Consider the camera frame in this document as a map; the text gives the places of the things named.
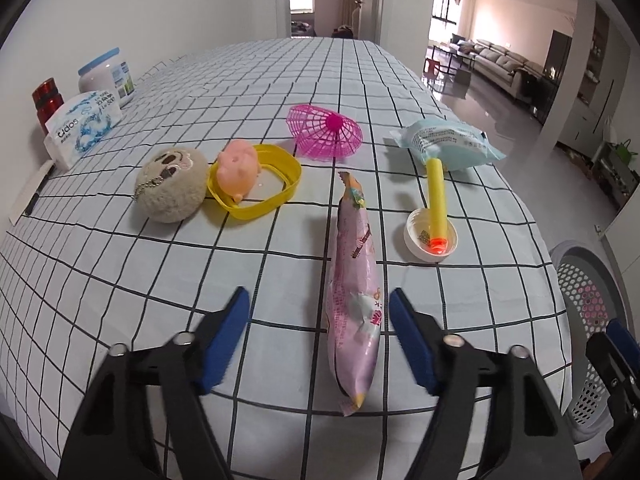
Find yellow foam dart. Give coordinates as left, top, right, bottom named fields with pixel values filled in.
left=426, top=158, right=449, bottom=255

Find dark coffee table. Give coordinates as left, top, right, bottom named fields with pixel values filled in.
left=440, top=45, right=476, bottom=73

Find pink mesh plastic cone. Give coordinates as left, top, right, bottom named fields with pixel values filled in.
left=286, top=104, right=364, bottom=163

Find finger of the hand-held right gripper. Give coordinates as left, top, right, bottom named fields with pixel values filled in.
left=585, top=332, right=635, bottom=403
left=606, top=319, right=640, bottom=361

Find pink snack packet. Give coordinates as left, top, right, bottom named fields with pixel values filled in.
left=322, top=171, right=385, bottom=417

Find dark tall cabinet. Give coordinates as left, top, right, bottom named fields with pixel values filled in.
left=537, top=30, right=573, bottom=126

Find light blue wipes packet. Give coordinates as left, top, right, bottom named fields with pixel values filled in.
left=390, top=117, right=507, bottom=171

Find grey sofa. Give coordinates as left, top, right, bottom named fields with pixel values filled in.
left=452, top=34, right=546, bottom=98

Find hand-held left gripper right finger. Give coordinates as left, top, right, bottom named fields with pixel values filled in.
left=389, top=287, right=583, bottom=480

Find white jar with blue lid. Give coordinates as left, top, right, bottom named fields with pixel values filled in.
left=77, top=47, right=135, bottom=108

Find white black checkered tablecloth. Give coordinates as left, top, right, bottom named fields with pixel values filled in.
left=0, top=37, right=573, bottom=480

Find white perforated laundry basket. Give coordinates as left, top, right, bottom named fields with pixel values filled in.
left=549, top=240, right=640, bottom=443

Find black pen on paper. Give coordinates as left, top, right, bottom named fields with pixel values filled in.
left=9, top=160, right=57, bottom=226

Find yellow plastic lid ring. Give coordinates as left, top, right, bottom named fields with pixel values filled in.
left=207, top=144, right=303, bottom=221

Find white round bottle cap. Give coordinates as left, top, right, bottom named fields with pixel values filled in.
left=404, top=208, right=459, bottom=264

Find pink pig toy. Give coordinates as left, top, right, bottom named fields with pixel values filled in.
left=216, top=140, right=261, bottom=206

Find beige plush sloth ball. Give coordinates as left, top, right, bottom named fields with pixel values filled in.
left=132, top=145, right=210, bottom=224

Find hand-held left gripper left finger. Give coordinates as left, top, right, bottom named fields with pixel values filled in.
left=60, top=286, right=251, bottom=480

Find white blue tissue pack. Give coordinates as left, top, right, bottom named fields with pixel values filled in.
left=42, top=89, right=123, bottom=171

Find red jar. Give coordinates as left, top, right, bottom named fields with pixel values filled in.
left=32, top=78, right=65, bottom=136

